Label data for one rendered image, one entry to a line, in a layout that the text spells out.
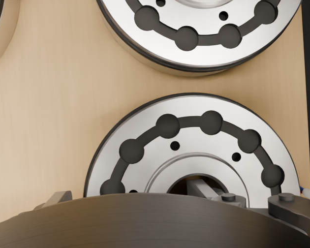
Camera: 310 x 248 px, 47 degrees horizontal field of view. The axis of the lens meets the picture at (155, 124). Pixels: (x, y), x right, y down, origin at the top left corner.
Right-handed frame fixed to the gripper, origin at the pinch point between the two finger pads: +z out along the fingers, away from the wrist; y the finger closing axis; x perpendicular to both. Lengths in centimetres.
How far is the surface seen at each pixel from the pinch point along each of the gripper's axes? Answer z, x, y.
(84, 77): 4.0, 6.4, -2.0
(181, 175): 0.3, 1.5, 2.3
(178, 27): 0.9, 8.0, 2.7
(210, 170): 0.3, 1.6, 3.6
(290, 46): 4.1, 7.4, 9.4
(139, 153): 1.2, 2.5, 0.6
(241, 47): 0.8, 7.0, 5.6
